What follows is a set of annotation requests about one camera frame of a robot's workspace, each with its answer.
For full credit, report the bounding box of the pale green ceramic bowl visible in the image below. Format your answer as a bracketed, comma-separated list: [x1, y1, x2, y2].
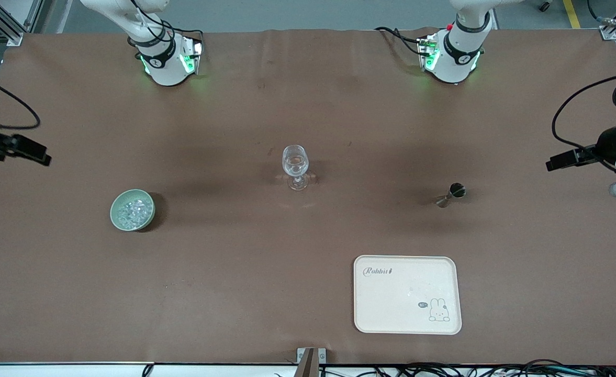
[110, 189, 156, 231]

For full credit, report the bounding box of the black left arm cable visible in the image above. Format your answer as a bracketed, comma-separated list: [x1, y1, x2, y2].
[551, 70, 616, 174]

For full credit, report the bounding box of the black right base cable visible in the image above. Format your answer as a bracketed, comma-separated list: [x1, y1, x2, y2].
[161, 20, 205, 46]

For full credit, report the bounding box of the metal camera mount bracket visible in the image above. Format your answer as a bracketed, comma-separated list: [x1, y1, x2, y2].
[296, 347, 327, 377]

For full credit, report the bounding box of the brown table cover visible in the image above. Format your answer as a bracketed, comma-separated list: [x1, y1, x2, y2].
[0, 27, 616, 365]

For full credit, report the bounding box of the black base cable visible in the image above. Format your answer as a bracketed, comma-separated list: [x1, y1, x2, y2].
[374, 26, 430, 56]
[161, 20, 205, 46]

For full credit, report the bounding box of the cream tray with rabbit print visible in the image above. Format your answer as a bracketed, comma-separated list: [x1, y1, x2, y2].
[353, 254, 463, 336]

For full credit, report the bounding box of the clear stemmed wine glass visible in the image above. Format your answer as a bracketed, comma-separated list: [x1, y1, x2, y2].
[281, 145, 311, 192]

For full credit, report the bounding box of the black cable bundle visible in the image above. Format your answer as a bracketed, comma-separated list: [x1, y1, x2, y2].
[318, 359, 616, 377]

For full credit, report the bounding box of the black left base cable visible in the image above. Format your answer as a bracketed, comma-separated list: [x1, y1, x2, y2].
[374, 26, 430, 56]

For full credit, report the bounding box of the heap of clear ice cubes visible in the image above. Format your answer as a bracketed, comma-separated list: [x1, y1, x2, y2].
[117, 199, 150, 229]

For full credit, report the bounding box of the steel double-ended jigger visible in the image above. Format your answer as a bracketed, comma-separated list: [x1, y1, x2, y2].
[434, 182, 467, 208]

